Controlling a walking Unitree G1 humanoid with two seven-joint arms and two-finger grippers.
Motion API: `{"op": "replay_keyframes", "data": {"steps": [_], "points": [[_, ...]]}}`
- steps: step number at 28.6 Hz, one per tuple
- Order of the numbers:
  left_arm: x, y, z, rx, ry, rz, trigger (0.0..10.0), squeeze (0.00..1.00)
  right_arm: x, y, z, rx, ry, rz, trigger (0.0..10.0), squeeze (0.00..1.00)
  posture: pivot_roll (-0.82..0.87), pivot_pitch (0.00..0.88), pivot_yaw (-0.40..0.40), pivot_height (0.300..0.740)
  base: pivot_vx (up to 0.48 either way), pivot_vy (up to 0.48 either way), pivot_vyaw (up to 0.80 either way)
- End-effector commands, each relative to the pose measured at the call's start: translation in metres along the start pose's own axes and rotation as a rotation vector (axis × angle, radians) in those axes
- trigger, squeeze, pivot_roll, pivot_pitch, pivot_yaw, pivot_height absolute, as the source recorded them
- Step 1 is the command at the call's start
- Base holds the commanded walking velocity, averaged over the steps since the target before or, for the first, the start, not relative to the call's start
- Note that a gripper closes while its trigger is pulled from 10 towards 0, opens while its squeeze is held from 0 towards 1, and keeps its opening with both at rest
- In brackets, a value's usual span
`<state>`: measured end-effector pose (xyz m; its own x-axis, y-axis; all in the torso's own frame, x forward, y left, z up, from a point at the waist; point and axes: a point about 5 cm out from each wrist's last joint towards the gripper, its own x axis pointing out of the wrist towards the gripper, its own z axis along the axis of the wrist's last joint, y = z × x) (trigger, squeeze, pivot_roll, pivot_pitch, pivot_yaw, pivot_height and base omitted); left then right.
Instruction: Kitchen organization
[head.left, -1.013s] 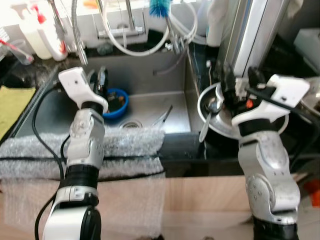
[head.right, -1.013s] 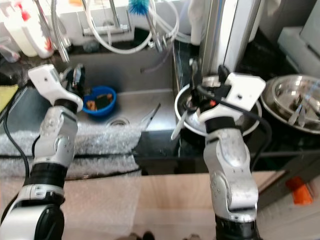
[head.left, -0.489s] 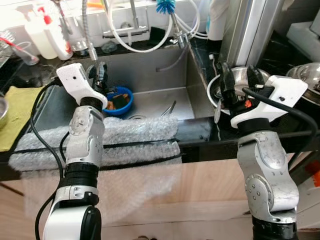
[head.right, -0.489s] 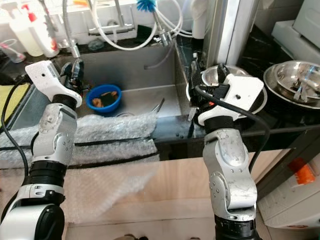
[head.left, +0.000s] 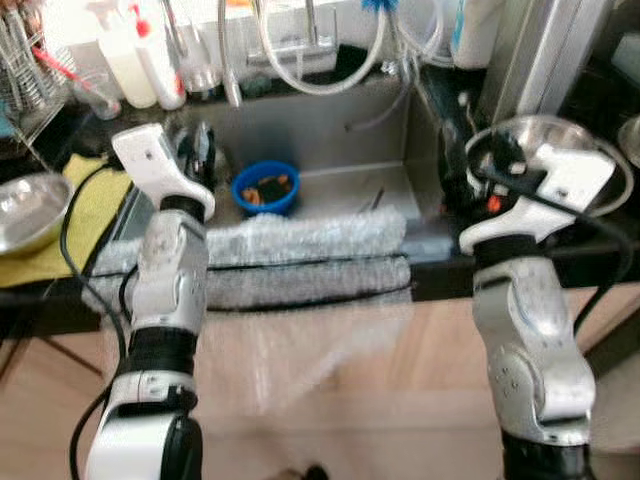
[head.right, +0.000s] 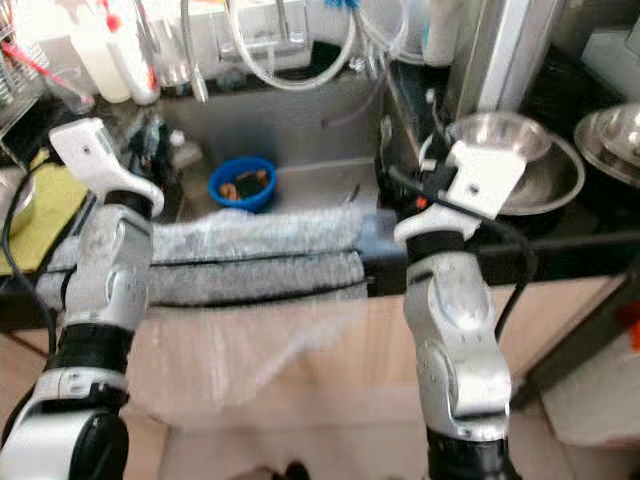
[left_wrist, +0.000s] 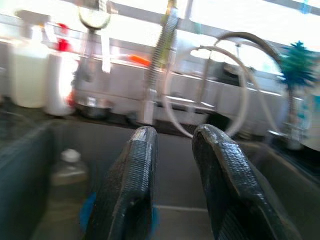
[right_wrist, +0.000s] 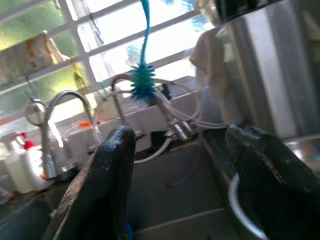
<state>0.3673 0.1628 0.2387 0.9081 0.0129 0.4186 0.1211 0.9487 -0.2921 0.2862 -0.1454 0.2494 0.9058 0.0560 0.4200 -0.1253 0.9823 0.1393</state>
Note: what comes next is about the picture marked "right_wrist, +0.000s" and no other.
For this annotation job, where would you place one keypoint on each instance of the small steel strainer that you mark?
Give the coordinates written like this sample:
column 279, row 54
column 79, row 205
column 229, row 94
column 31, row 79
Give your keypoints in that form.
column 36, row 113

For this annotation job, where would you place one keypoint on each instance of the black marble countertop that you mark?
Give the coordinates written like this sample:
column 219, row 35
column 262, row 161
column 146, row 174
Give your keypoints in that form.
column 25, row 202

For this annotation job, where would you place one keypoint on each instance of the steel bowl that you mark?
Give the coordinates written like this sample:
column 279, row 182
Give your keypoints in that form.
column 307, row 152

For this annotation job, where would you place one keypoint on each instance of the blue plastic bowl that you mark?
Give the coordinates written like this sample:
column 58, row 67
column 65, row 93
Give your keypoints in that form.
column 128, row 232

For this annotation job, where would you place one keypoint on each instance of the small orange object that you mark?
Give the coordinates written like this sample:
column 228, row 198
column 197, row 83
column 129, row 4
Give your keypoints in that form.
column 85, row 124

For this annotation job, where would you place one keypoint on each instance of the tall stainless steel canister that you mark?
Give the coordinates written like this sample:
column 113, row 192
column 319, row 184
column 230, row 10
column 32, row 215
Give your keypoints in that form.
column 275, row 75

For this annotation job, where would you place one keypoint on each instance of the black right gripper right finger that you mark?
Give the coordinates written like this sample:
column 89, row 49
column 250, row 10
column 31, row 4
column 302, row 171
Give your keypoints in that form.
column 275, row 190

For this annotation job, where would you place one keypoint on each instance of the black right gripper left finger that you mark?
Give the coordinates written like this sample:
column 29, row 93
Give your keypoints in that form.
column 105, row 187

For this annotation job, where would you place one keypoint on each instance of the white bottle red pump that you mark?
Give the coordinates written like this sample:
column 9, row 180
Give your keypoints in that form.
column 37, row 172

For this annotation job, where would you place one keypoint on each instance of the white hanging cloth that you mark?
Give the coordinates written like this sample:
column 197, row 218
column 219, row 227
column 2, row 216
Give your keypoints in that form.
column 212, row 70

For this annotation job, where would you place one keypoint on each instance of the yellow green clip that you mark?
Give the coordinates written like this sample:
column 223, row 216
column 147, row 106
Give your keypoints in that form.
column 78, row 75

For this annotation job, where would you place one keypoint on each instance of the black scrub pad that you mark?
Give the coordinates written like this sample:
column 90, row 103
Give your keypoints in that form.
column 166, row 91

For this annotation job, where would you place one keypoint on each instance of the chrome gooseneck faucet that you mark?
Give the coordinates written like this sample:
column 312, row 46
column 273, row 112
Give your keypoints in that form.
column 117, row 100

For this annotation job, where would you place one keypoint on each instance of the white plastic bottle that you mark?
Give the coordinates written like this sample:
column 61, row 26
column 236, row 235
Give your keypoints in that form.
column 15, row 170

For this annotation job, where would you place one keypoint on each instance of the white window grille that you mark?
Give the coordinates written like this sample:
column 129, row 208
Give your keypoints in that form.
column 71, row 21

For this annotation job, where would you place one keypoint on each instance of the yellow white sponge cloth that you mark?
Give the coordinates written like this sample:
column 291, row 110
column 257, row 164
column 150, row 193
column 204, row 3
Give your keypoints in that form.
column 35, row 57

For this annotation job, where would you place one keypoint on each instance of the flexible steel faucet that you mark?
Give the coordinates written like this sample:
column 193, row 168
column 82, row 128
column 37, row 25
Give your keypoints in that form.
column 47, row 150

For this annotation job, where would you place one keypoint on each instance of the chrome wall tap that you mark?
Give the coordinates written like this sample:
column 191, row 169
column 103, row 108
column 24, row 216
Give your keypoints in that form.
column 180, row 130

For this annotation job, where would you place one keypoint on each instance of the blue bottle brush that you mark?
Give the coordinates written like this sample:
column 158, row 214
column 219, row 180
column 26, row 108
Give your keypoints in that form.
column 143, row 82

